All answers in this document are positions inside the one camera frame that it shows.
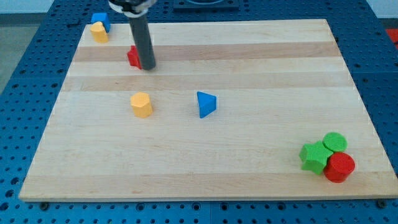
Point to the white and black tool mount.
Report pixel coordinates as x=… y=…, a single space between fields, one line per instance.
x=131 y=8

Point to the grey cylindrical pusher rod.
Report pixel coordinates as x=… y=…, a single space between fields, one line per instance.
x=141 y=35

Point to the yellow hexagon block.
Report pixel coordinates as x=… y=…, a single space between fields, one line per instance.
x=141 y=105

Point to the wooden board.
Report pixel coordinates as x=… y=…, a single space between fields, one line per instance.
x=279 y=85

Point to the red block behind pusher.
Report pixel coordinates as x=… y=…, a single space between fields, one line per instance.
x=133 y=57

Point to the blue cube block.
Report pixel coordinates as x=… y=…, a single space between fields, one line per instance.
x=103 y=18

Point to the yellow rounded block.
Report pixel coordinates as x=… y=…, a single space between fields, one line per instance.
x=99 y=33

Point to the blue triangle block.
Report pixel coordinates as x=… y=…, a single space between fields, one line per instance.
x=207 y=103

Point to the green star block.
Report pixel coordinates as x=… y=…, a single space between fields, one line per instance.
x=314 y=157

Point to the green cylinder block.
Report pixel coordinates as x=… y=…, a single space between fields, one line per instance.
x=335 y=142

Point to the red cylinder block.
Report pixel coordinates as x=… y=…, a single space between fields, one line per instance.
x=339 y=166

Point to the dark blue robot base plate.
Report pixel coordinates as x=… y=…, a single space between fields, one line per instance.
x=204 y=5

